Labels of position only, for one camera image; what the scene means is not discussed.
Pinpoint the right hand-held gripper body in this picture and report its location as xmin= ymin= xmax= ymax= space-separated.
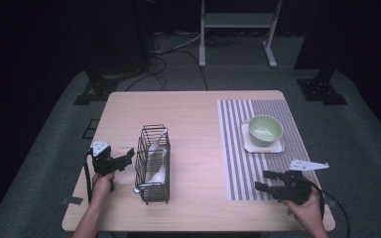
xmin=276 ymin=159 xmax=330 ymax=206

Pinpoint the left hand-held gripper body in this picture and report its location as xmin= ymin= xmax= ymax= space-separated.
xmin=88 ymin=141 xmax=129 ymax=177

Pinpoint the black wire basket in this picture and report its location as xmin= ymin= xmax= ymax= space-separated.
xmin=133 ymin=124 xmax=172 ymax=205

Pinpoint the person's left hand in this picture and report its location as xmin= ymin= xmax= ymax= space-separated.
xmin=90 ymin=172 xmax=116 ymax=203

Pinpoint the person's right hand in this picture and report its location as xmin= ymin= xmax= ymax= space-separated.
xmin=279 ymin=178 xmax=325 ymax=229

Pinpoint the white square plate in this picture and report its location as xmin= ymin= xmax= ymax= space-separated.
xmin=241 ymin=120 xmax=286 ymax=155

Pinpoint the grey striped placemat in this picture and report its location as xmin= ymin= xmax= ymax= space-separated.
xmin=216 ymin=98 xmax=320 ymax=201

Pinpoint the green bowl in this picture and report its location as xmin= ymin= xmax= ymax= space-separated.
xmin=247 ymin=114 xmax=284 ymax=148

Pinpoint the grey tape strip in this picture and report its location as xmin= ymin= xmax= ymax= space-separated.
xmin=61 ymin=195 xmax=84 ymax=205

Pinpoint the black stand base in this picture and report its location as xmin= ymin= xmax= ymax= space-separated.
xmin=72 ymin=68 xmax=121 ymax=106
xmin=296 ymin=68 xmax=348 ymax=106

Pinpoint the white metal stand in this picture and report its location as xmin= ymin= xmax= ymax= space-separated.
xmin=198 ymin=0 xmax=284 ymax=69

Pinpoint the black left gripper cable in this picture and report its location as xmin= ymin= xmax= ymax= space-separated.
xmin=83 ymin=153 xmax=94 ymax=204

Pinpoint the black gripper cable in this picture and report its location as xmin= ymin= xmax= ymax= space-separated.
xmin=83 ymin=153 xmax=94 ymax=204
xmin=312 ymin=181 xmax=351 ymax=238

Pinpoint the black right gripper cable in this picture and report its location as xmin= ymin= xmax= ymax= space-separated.
xmin=312 ymin=181 xmax=351 ymax=238

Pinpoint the black floor cable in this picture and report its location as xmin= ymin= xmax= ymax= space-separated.
xmin=124 ymin=49 xmax=209 ymax=92

